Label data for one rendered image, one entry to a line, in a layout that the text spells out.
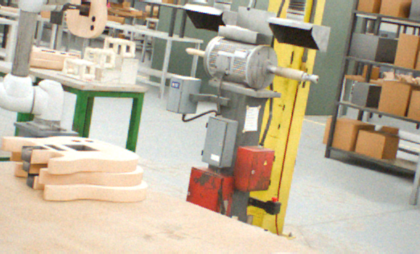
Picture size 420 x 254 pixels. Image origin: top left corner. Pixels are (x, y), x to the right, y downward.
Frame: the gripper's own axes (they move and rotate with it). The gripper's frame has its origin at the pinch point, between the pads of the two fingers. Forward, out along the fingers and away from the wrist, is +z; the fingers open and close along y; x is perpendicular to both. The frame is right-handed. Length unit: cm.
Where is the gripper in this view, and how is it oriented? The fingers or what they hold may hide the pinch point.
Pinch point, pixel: (84, 8)
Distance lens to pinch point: 599.5
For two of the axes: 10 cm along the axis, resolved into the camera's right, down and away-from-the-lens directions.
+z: 6.7, 0.2, 7.4
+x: 1.7, -9.8, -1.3
